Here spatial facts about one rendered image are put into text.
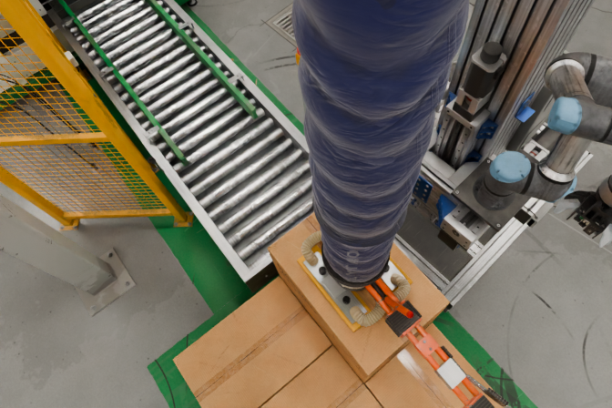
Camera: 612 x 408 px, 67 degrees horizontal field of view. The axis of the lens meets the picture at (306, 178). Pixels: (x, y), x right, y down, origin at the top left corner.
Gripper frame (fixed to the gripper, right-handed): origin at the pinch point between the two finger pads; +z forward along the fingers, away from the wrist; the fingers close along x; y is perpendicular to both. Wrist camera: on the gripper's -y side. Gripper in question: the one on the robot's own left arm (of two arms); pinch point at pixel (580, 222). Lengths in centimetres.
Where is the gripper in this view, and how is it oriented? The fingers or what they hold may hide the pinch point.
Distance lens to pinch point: 140.1
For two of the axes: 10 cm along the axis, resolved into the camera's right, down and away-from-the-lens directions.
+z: 0.7, 4.5, 8.9
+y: -7.3, 6.3, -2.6
